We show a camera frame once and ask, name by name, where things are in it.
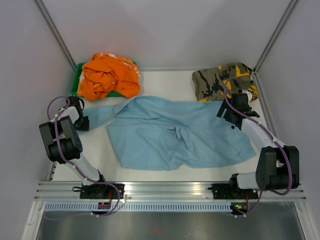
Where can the aluminium frame post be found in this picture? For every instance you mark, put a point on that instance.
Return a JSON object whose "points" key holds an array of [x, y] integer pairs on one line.
{"points": [[46, 16], [276, 33]]}

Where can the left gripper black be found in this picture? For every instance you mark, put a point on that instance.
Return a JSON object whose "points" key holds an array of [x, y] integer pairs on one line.
{"points": [[86, 124]]}

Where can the aluminium front rail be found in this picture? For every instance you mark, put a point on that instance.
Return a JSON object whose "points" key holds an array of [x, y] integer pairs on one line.
{"points": [[160, 191]]}

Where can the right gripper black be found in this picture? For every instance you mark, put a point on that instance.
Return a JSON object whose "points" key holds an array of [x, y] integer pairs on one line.
{"points": [[224, 105]]}

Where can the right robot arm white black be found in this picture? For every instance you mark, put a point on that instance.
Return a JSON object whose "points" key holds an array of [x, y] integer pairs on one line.
{"points": [[278, 166]]}

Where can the slotted cable duct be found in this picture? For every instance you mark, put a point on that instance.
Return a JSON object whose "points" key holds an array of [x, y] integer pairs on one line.
{"points": [[139, 206]]}

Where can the orange trousers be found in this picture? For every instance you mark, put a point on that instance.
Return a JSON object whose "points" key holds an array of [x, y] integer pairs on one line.
{"points": [[107, 73]]}

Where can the camouflage folded trousers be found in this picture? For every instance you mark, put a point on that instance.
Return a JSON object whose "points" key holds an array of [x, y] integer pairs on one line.
{"points": [[210, 83]]}

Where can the right aluminium frame post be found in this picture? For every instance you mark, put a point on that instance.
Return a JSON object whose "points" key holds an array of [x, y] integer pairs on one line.
{"points": [[276, 33]]}

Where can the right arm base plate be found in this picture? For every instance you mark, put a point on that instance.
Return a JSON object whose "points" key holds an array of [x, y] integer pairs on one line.
{"points": [[223, 191]]}

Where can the light blue trousers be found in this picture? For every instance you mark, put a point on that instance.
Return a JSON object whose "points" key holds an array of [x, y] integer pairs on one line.
{"points": [[155, 134]]}

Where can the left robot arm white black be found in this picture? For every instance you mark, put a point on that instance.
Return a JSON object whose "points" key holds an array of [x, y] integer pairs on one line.
{"points": [[63, 145]]}

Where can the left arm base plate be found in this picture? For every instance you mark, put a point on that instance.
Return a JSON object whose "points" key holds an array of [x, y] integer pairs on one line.
{"points": [[96, 192]]}

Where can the green plastic bin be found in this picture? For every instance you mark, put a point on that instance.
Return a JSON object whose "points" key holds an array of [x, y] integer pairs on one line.
{"points": [[76, 80]]}

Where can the left aluminium frame post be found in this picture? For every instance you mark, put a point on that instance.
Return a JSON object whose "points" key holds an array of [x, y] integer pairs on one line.
{"points": [[46, 16]]}

